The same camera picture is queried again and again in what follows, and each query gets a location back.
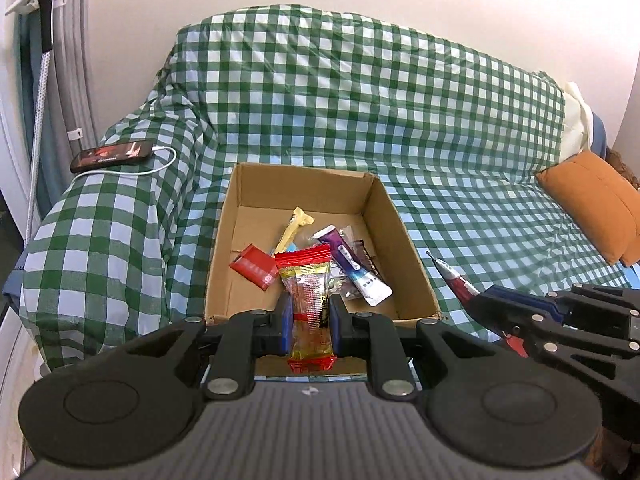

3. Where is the clear pink candy bag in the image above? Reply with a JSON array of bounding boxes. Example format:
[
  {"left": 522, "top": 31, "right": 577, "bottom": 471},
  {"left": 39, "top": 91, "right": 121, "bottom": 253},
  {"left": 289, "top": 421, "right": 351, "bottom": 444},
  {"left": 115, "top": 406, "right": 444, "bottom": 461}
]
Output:
[{"left": 326, "top": 262, "right": 363, "bottom": 302}]

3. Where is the teal curtain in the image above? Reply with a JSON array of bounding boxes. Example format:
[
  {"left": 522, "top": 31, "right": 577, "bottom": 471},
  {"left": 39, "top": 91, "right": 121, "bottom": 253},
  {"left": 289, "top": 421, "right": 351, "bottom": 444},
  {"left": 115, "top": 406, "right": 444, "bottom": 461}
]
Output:
[{"left": 14, "top": 0, "right": 57, "bottom": 211}]

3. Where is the cream pillow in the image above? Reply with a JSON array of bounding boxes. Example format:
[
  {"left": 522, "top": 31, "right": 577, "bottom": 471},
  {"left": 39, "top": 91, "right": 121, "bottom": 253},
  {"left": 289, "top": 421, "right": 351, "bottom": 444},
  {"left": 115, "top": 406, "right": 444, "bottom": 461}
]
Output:
[{"left": 562, "top": 82, "right": 597, "bottom": 163}]

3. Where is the brown cardboard box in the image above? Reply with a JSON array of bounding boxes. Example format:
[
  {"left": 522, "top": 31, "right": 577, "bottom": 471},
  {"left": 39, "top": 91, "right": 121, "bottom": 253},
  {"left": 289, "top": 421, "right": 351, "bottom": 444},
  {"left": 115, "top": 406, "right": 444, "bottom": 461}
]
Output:
[{"left": 204, "top": 162, "right": 444, "bottom": 377}]

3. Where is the white charging cable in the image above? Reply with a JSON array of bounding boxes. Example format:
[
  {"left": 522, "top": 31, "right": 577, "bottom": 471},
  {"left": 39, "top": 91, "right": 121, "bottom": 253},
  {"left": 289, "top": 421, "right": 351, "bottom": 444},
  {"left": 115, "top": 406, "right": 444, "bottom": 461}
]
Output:
[{"left": 74, "top": 146, "right": 179, "bottom": 179}]

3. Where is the red white pointed packet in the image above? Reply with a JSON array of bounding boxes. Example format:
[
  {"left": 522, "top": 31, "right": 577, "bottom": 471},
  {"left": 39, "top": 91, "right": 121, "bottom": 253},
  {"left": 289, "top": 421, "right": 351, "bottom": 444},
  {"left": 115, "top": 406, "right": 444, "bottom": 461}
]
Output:
[{"left": 425, "top": 250, "right": 529, "bottom": 359}]

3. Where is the blue pillow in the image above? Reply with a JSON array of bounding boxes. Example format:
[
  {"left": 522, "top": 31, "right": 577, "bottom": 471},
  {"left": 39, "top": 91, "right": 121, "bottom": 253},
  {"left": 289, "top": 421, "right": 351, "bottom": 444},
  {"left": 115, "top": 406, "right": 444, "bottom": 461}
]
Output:
[{"left": 591, "top": 114, "right": 609, "bottom": 155}]

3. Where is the dark brown snack packet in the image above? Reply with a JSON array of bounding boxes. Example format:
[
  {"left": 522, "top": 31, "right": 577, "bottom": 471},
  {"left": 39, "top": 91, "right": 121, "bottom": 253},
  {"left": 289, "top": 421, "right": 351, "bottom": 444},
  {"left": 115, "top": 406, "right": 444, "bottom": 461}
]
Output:
[{"left": 350, "top": 239, "right": 385, "bottom": 282}]

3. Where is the red snack packet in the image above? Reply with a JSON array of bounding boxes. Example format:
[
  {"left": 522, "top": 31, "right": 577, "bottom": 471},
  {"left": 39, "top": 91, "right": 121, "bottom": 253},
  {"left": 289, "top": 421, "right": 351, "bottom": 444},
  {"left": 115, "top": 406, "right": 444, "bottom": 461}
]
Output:
[{"left": 229, "top": 243, "right": 279, "bottom": 291}]

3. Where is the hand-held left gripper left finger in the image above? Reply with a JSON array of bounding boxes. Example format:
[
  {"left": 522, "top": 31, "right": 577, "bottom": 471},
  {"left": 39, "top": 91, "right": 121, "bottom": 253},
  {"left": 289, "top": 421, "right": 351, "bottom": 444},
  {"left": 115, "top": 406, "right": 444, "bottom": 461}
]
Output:
[{"left": 117, "top": 294, "right": 296, "bottom": 402}]

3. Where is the black smartphone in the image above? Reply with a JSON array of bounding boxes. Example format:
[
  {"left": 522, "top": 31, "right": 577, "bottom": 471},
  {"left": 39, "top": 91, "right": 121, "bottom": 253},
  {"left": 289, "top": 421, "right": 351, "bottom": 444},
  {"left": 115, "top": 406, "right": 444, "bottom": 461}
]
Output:
[{"left": 70, "top": 140, "right": 156, "bottom": 174}]

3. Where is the yellow snack bar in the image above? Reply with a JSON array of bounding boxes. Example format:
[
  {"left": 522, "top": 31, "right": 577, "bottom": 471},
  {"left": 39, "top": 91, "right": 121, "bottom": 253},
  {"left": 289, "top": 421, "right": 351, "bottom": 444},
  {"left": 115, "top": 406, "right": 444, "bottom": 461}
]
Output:
[{"left": 274, "top": 206, "right": 315, "bottom": 256}]

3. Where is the orange cushion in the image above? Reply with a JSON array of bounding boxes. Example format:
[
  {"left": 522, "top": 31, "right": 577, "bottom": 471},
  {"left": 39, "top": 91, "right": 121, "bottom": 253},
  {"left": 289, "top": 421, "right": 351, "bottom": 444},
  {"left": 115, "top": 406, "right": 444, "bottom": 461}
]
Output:
[{"left": 535, "top": 151, "right": 640, "bottom": 267}]

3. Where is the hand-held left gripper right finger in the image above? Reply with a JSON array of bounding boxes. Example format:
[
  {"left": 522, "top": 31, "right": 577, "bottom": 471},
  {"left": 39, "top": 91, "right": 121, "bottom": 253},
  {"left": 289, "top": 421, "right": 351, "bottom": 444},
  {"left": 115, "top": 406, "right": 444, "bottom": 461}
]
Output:
[{"left": 327, "top": 292, "right": 507, "bottom": 402}]

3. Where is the red-topped jelly stick packet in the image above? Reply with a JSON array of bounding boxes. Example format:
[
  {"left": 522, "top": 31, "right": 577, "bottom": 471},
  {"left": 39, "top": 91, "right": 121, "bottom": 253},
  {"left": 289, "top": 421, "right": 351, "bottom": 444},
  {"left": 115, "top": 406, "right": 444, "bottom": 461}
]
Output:
[{"left": 274, "top": 245, "right": 337, "bottom": 373}]

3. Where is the grey curtain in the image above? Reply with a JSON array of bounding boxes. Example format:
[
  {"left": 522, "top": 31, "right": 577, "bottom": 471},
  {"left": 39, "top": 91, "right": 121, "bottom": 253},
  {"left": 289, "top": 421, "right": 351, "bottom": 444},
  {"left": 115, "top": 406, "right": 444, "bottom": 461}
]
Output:
[{"left": 50, "top": 0, "right": 101, "bottom": 153}]

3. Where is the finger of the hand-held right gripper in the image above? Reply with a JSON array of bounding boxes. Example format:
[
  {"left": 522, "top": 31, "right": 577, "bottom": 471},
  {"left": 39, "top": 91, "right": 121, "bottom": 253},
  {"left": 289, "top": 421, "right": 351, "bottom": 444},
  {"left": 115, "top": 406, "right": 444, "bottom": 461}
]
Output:
[
  {"left": 486, "top": 282, "right": 640, "bottom": 328},
  {"left": 470, "top": 294, "right": 640, "bottom": 382}
]

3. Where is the purple snack packet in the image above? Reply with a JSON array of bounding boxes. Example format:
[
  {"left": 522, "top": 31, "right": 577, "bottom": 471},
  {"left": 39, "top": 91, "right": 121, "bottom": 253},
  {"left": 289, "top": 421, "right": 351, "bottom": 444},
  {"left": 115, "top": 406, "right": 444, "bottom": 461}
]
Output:
[{"left": 312, "top": 226, "right": 393, "bottom": 307}]

